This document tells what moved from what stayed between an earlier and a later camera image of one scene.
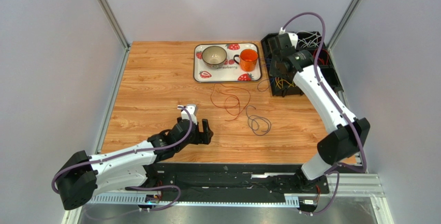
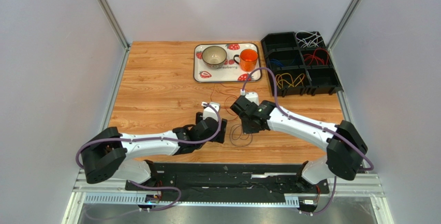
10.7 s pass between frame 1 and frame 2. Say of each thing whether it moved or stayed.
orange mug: stayed
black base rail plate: stayed
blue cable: moved
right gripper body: moved
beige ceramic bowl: stayed
